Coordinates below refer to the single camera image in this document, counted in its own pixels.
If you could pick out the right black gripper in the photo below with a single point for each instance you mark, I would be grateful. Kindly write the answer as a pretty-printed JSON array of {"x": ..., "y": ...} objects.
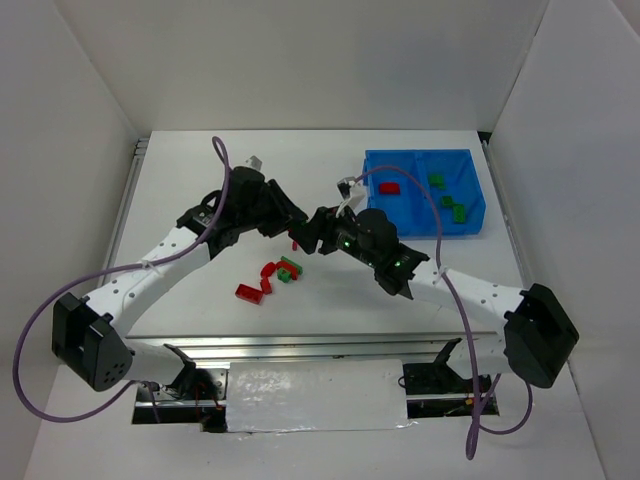
[{"x": 323, "y": 231}]

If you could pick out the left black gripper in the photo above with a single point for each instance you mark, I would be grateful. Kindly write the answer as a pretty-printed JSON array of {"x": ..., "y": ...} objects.
[{"x": 275, "y": 208}]

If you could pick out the red arch brick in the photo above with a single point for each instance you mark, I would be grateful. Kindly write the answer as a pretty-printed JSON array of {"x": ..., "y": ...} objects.
[{"x": 268, "y": 269}]

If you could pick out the red 2x2 brick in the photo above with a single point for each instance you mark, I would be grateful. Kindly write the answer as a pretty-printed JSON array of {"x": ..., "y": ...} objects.
[{"x": 266, "y": 285}]

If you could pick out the large red 2x4 brick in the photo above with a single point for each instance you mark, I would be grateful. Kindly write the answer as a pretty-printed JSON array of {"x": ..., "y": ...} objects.
[{"x": 249, "y": 294}]

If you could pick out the red sloped brick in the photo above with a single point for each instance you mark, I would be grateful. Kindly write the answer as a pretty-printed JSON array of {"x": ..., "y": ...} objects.
[{"x": 389, "y": 188}]

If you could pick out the tiny green 1x3 brick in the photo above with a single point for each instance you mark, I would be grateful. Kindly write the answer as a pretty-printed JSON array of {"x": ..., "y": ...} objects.
[{"x": 437, "y": 181}]

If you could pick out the green 2x3 brick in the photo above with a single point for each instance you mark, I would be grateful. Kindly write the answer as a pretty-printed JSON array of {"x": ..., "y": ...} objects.
[{"x": 459, "y": 214}]

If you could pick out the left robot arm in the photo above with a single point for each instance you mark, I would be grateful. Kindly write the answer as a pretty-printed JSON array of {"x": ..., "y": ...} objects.
[{"x": 89, "y": 332}]

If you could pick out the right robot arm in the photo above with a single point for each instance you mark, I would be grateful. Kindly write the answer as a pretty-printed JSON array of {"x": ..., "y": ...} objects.
[{"x": 534, "y": 335}]

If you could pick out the green curved long brick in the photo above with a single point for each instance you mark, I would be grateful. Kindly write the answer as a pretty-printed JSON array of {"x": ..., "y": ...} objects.
[{"x": 298, "y": 267}]

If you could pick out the red curved long brick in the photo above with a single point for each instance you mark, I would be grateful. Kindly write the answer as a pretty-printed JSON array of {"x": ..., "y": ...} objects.
[{"x": 286, "y": 266}]

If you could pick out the green number four brick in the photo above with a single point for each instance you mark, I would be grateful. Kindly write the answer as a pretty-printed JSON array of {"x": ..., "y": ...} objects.
[{"x": 284, "y": 275}]

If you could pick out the blue divided bin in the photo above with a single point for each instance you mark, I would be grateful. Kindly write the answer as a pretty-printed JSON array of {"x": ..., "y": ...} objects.
[{"x": 417, "y": 209}]

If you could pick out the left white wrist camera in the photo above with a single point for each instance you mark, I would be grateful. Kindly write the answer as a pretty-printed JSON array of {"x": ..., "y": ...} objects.
[{"x": 254, "y": 163}]

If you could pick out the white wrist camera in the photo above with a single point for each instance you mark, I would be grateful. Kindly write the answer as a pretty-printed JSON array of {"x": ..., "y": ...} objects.
[
  {"x": 254, "y": 163},
  {"x": 352, "y": 192}
]

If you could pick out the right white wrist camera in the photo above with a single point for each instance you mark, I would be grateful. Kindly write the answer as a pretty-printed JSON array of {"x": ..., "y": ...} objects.
[{"x": 352, "y": 192}]

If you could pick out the aluminium frame rail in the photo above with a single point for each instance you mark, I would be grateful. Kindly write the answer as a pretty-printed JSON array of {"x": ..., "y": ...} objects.
[{"x": 305, "y": 347}]

